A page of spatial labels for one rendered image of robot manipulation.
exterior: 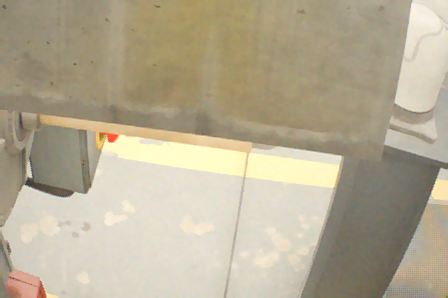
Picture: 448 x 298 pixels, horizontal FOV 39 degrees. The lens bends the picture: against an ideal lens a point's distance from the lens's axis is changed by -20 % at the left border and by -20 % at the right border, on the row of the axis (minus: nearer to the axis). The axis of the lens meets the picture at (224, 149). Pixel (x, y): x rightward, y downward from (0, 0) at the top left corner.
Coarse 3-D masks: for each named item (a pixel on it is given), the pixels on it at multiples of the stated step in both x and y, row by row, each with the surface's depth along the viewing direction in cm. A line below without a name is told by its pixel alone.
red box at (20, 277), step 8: (16, 272) 118; (24, 272) 120; (8, 280) 117; (16, 280) 117; (24, 280) 117; (32, 280) 118; (40, 280) 118; (8, 288) 115; (16, 288) 116; (24, 288) 116; (32, 288) 117; (40, 288) 118; (16, 296) 114; (24, 296) 115; (32, 296) 115; (40, 296) 118
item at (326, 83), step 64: (0, 0) 32; (64, 0) 32; (128, 0) 32; (192, 0) 32; (256, 0) 32; (320, 0) 31; (384, 0) 30; (0, 64) 36; (64, 64) 35; (128, 64) 35; (192, 64) 35; (256, 64) 34; (320, 64) 34; (384, 64) 33; (192, 128) 37; (256, 128) 37; (320, 128) 36; (384, 128) 36
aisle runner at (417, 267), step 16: (432, 208) 222; (432, 224) 217; (416, 240) 212; (432, 240) 212; (416, 256) 207; (432, 256) 206; (400, 272) 202; (416, 272) 202; (432, 272) 201; (400, 288) 197; (416, 288) 197; (432, 288) 196
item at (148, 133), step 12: (48, 120) 58; (60, 120) 58; (72, 120) 58; (84, 120) 57; (108, 132) 58; (120, 132) 58; (132, 132) 58; (144, 132) 57; (156, 132) 57; (168, 132) 57; (192, 144) 58; (204, 144) 58; (216, 144) 57; (228, 144) 57; (240, 144) 57
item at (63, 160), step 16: (48, 128) 88; (64, 128) 87; (32, 144) 90; (48, 144) 90; (64, 144) 89; (80, 144) 89; (96, 144) 96; (32, 160) 92; (48, 160) 92; (64, 160) 91; (80, 160) 91; (96, 160) 97; (32, 176) 95; (48, 176) 94; (64, 176) 94; (80, 176) 93; (48, 192) 100; (64, 192) 101; (80, 192) 95
